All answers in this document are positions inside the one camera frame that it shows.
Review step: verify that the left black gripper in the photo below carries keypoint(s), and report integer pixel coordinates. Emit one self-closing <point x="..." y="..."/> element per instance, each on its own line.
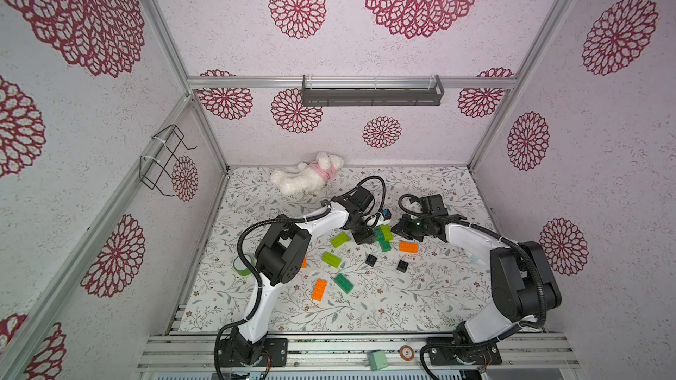
<point x="365" y="238"/>

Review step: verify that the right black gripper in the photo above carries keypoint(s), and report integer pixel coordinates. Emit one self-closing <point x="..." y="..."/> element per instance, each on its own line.
<point x="407" y="227"/>

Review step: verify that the dark green lego brick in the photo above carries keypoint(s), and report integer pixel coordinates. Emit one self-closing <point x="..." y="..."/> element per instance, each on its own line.
<point x="343" y="283"/>
<point x="384" y="246"/>
<point x="379" y="236"/>

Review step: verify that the lime lego brick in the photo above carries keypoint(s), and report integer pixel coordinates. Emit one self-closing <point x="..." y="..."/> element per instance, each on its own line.
<point x="331" y="260"/>
<point x="385" y="233"/>
<point x="340" y="240"/>

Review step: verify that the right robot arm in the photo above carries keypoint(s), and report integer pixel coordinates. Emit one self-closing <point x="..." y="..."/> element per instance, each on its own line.
<point x="523" y="287"/>

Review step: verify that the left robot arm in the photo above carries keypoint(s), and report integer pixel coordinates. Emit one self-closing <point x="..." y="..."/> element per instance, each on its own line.
<point x="274" y="249"/>

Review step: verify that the orange lego brick right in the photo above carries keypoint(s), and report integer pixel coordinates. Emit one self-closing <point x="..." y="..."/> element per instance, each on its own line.
<point x="408" y="247"/>

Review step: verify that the black lego block right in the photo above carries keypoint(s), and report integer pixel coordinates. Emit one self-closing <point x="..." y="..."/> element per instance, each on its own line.
<point x="402" y="266"/>

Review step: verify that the black lego block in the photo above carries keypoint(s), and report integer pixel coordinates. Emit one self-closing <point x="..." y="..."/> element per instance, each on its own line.
<point x="402" y="266"/>
<point x="371" y="260"/>

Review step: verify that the black lego block left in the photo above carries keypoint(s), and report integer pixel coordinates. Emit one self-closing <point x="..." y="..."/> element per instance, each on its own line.
<point x="371" y="260"/>

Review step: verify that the dark green lego brick bottom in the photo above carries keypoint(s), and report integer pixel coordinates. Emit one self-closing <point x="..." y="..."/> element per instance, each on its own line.
<point x="343" y="283"/>

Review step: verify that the orange lego brick bottom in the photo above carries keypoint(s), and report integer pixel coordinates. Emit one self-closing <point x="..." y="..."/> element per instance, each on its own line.
<point x="319" y="290"/>

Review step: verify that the white plush toy pink shirt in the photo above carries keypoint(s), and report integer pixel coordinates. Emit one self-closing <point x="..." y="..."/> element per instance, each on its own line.
<point x="310" y="177"/>

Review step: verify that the round orange sticker disc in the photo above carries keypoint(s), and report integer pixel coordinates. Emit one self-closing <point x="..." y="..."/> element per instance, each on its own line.
<point x="407" y="353"/>

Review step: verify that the green tape roll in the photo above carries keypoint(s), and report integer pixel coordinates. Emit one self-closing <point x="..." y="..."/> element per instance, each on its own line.
<point x="240" y="267"/>

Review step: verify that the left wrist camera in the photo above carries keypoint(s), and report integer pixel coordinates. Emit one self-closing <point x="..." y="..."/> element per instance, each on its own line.
<point x="383" y="217"/>

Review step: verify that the dark wall shelf rack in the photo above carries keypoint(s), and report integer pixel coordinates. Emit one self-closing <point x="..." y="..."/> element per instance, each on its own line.
<point x="429" y="96"/>

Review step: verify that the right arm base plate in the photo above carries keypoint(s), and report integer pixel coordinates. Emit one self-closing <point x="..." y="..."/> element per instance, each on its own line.
<point x="444" y="351"/>

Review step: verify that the green box on rail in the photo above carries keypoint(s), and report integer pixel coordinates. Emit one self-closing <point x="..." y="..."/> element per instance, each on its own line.
<point x="377" y="360"/>

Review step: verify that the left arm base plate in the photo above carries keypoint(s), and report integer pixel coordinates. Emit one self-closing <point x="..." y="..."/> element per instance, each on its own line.
<point x="240" y="353"/>

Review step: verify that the black wire wall basket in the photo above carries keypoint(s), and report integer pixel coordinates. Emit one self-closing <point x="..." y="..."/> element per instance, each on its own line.
<point x="152" y="168"/>

